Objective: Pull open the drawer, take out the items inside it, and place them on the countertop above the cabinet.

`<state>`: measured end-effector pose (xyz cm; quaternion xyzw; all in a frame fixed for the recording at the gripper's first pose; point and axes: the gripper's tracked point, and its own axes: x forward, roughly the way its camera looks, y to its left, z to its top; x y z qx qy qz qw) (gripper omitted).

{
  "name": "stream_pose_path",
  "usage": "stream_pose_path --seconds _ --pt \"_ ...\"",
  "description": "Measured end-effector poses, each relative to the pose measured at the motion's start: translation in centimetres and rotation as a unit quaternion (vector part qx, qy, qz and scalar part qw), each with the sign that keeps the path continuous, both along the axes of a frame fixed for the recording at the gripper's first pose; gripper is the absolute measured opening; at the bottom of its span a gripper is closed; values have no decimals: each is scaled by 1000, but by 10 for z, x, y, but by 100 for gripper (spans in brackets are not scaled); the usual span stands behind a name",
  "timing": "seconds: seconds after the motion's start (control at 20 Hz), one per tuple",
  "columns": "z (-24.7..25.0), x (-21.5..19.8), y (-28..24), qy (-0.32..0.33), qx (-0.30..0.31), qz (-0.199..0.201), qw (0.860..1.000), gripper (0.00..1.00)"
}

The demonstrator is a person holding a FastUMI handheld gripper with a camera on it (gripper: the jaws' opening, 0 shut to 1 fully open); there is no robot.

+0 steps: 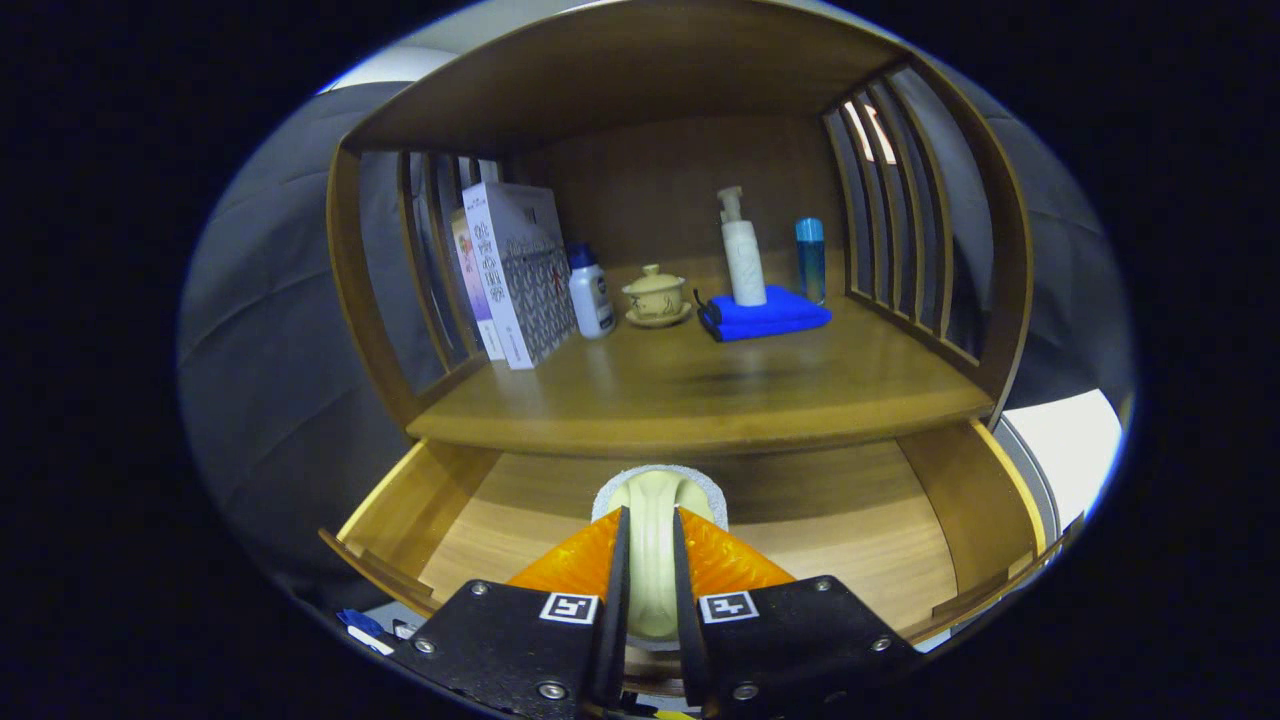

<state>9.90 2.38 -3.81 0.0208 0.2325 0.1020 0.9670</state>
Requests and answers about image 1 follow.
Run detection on folded blue cloth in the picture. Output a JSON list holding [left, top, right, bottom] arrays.
[[694, 285, 833, 343]]

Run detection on white storage unit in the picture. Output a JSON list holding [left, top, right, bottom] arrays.
[[995, 388, 1126, 531]]

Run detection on beige handled grey scrub stone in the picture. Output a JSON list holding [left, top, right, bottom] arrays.
[[590, 464, 729, 651]]

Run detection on thick white book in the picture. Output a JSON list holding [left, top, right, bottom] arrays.
[[462, 182, 579, 371]]

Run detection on brown wooden drawer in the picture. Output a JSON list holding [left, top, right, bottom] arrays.
[[318, 420, 1086, 701]]

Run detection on white bottle with blue cap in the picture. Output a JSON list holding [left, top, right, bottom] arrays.
[[567, 243, 617, 340]]

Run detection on brown wooden countertop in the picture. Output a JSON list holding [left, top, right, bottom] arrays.
[[405, 290, 996, 459]]

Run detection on thin purple book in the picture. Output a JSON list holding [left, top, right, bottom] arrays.
[[449, 208, 506, 361]]

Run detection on tan lidded teacup with saucer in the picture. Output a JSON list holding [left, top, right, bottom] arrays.
[[621, 264, 693, 329]]

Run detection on clear blue bottle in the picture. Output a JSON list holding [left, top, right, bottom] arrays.
[[795, 217, 827, 305]]

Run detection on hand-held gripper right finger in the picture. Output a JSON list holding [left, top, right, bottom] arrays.
[[672, 505, 926, 720]]

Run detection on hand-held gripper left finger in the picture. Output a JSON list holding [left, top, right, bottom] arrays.
[[385, 505, 631, 720]]

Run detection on white pump bottle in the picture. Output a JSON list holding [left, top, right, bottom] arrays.
[[716, 186, 768, 307]]

